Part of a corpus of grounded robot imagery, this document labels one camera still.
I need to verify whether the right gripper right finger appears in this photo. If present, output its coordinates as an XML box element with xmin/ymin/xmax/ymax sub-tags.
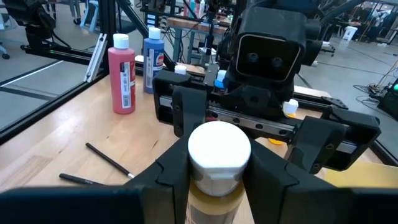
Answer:
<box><xmin>244</xmin><ymin>139</ymin><xmax>398</xmax><ymax>224</ymax></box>

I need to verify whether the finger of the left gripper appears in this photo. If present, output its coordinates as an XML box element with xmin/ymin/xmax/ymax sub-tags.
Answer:
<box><xmin>172</xmin><ymin>85</ymin><xmax>208</xmax><ymax>138</ymax></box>
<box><xmin>284</xmin><ymin>116</ymin><xmax>346</xmax><ymax>175</ymax></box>

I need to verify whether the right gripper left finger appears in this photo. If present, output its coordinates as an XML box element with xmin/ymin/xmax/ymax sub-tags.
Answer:
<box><xmin>0</xmin><ymin>138</ymin><xmax>191</xmax><ymax>224</ymax></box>

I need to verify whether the small yellow paint bottle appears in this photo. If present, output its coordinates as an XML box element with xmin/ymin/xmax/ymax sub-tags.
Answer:
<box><xmin>267</xmin><ymin>98</ymin><xmax>300</xmax><ymax>146</ymax></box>

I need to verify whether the medium round black paintbrush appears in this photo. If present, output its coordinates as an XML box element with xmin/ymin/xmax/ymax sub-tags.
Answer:
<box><xmin>85</xmin><ymin>142</ymin><xmax>136</xmax><ymax>180</ymax></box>

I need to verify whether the small ochre paint bottle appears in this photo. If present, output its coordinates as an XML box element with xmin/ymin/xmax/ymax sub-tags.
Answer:
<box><xmin>185</xmin><ymin>121</ymin><xmax>252</xmax><ymax>224</ymax></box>

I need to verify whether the small blue paint bottle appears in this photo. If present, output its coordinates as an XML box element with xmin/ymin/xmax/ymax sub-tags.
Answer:
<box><xmin>213</xmin><ymin>69</ymin><xmax>228</xmax><ymax>91</ymax></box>

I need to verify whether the large blue paint bottle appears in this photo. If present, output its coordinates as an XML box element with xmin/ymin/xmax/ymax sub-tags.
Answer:
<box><xmin>142</xmin><ymin>27</ymin><xmax>165</xmax><ymax>94</ymax></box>

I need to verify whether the large red paint bottle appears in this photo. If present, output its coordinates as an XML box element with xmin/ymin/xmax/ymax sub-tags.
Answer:
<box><xmin>108</xmin><ymin>33</ymin><xmax>137</xmax><ymax>115</ymax></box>

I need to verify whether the wooden workbench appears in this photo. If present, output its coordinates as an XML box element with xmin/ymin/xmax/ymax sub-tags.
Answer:
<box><xmin>167</xmin><ymin>17</ymin><xmax>233</xmax><ymax>63</ymax></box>

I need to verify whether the black box green light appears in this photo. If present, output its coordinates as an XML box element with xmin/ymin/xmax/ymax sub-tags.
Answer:
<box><xmin>377</xmin><ymin>77</ymin><xmax>398</xmax><ymax>121</ymax></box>

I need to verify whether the white waste bin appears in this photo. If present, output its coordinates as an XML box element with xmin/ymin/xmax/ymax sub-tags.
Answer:
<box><xmin>341</xmin><ymin>26</ymin><xmax>359</xmax><ymax>42</ymax></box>

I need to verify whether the black wheeled equipment base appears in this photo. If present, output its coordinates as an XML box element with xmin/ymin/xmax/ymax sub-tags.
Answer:
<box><xmin>0</xmin><ymin>0</ymin><xmax>106</xmax><ymax>67</ymax></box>

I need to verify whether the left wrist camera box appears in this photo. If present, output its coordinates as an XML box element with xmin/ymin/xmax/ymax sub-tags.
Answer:
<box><xmin>233</xmin><ymin>5</ymin><xmax>312</xmax><ymax>84</ymax></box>

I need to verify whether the thick black handle paintbrush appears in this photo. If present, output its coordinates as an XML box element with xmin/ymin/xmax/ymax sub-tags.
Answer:
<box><xmin>58</xmin><ymin>172</ymin><xmax>109</xmax><ymax>187</ymax></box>

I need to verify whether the silver frame bracket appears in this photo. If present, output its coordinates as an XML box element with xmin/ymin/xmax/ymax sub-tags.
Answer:
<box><xmin>83</xmin><ymin>32</ymin><xmax>108</xmax><ymax>83</ymax></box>

